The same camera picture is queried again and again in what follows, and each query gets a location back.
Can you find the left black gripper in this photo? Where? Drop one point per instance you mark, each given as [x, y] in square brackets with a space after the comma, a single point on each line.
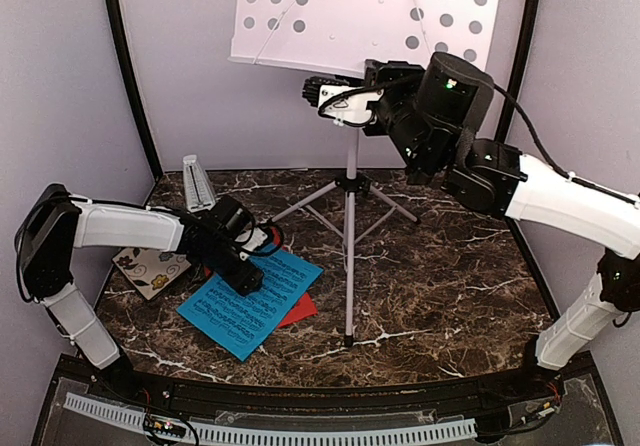
[245, 281]

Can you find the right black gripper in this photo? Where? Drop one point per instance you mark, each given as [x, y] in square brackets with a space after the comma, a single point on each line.
[408, 72]

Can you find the blue sheet music page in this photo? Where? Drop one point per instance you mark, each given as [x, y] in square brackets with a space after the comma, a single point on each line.
[282, 263]

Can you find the white music stand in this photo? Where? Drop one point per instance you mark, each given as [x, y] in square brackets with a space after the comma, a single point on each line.
[337, 37]

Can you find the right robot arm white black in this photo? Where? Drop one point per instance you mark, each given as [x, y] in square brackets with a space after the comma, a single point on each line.
[432, 116]

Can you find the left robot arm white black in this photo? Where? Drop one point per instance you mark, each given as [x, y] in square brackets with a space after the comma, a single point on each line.
[61, 226]

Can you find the red sheet music page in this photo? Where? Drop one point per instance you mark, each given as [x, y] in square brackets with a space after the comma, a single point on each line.
[218, 308]

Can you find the white metronome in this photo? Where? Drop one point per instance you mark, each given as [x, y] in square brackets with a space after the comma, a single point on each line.
[199, 192]

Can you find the floral square plate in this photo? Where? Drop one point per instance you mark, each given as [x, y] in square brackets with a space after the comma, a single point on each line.
[150, 271]

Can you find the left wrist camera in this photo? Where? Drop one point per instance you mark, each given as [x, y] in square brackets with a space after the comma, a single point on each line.
[263, 240]

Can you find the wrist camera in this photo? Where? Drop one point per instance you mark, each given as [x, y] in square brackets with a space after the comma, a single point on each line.
[263, 240]
[339, 101]

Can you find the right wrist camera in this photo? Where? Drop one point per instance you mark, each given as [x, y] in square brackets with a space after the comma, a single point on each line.
[339, 101]

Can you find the right black frame post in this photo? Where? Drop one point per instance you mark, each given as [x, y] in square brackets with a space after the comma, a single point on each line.
[525, 37]

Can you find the black frame post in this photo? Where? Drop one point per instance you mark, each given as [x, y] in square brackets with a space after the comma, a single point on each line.
[128, 75]
[525, 37]

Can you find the black front rail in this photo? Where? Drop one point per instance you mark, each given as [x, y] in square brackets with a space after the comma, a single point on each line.
[194, 375]

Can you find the grey cable duct strip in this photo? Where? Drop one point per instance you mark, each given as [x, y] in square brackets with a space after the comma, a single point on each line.
[167, 430]

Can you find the left black frame post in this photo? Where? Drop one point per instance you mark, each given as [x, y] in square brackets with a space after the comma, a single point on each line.
[128, 75]

